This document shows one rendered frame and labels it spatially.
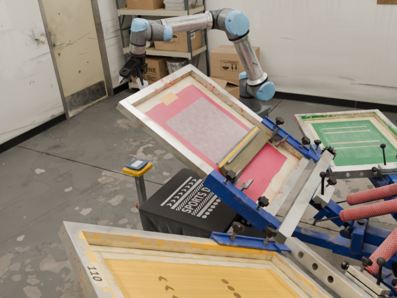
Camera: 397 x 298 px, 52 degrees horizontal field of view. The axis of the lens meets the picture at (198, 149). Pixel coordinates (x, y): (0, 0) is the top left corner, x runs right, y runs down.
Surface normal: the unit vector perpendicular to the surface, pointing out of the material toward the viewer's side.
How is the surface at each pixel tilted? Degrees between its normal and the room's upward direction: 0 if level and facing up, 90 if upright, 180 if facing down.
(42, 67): 90
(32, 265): 0
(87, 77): 90
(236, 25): 83
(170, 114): 32
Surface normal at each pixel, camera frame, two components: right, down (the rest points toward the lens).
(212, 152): 0.40, -0.65
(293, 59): -0.50, 0.44
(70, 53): 0.87, 0.18
